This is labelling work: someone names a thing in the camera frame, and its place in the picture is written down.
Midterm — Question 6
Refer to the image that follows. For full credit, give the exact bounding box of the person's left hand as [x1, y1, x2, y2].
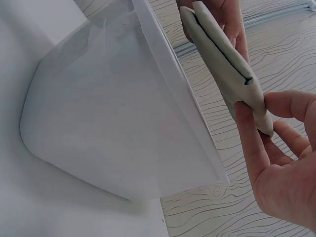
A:
[176, 0, 250, 63]

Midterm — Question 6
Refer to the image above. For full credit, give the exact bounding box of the person's right hand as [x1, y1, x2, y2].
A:
[234, 89, 316, 236]

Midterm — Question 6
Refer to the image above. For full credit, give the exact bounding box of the long grey sealing clip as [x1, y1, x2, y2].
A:
[179, 1, 274, 137]

